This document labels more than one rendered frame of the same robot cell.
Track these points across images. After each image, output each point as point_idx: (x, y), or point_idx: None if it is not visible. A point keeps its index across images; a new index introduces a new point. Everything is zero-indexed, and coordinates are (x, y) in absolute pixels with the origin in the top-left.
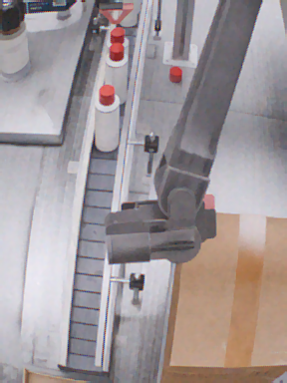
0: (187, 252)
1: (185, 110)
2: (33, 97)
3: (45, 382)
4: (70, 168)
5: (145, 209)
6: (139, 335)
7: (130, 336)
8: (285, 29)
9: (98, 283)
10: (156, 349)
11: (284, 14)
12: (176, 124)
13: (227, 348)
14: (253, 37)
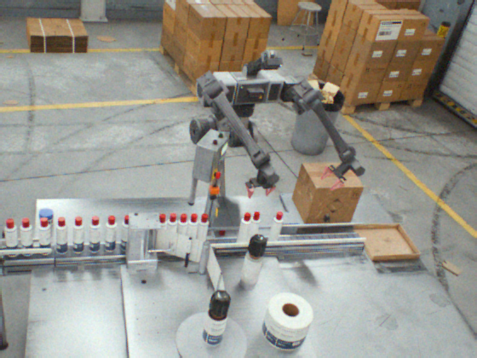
0: None
1: (340, 138)
2: (261, 270)
3: (371, 254)
4: (282, 258)
5: (350, 162)
6: (332, 232)
7: None
8: (23, 277)
9: (325, 237)
10: (335, 228)
11: (2, 277)
12: (340, 144)
13: (351, 176)
14: (177, 209)
